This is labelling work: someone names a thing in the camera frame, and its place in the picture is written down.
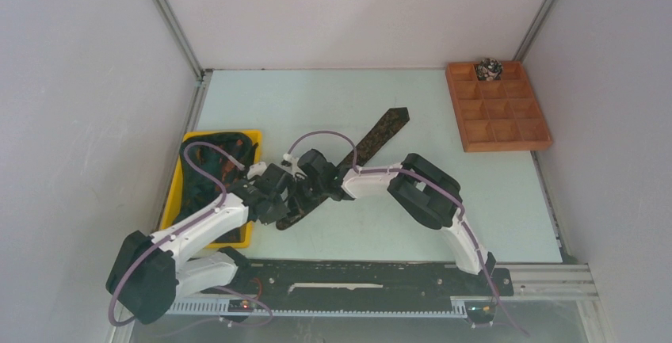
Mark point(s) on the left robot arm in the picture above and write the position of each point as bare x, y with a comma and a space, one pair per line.
152, 271

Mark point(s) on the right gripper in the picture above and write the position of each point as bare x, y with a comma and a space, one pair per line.
299, 181

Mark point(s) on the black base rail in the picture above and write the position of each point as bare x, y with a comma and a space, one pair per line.
366, 287

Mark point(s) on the dark green ties pile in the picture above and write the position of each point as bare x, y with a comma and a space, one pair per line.
205, 161

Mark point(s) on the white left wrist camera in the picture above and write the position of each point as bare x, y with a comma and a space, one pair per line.
256, 170

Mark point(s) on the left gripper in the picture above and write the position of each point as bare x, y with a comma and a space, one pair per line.
277, 214

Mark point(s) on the rolled patterned tie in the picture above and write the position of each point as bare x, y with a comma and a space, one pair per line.
488, 69

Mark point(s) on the dark key-patterned tie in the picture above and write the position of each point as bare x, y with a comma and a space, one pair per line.
391, 122

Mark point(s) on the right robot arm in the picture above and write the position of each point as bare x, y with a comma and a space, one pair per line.
429, 195

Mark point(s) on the aluminium frame rail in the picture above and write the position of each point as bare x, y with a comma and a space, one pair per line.
531, 283

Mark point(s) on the wooden compartment tray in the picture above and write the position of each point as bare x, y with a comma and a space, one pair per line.
500, 115

